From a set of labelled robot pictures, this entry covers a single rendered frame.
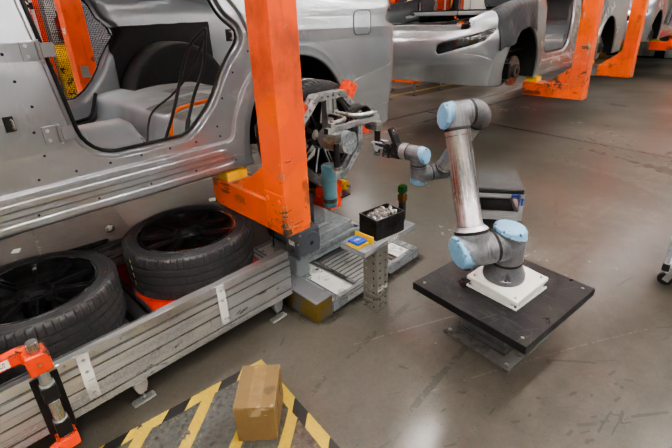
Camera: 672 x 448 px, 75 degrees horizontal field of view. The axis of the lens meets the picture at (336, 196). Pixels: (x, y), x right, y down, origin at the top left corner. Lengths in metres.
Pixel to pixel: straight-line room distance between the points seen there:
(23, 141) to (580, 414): 2.50
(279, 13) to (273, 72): 0.24
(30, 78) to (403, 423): 2.02
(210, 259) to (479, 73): 3.53
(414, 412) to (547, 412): 0.54
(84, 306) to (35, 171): 0.59
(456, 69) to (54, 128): 3.75
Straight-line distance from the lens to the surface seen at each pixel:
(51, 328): 2.05
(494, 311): 2.12
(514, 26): 5.07
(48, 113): 2.17
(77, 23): 4.47
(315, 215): 2.89
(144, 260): 2.28
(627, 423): 2.28
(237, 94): 2.51
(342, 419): 2.03
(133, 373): 2.16
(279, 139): 2.02
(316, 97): 2.49
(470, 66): 4.85
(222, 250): 2.23
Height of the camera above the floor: 1.55
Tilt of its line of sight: 23 degrees down
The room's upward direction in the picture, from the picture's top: 2 degrees counter-clockwise
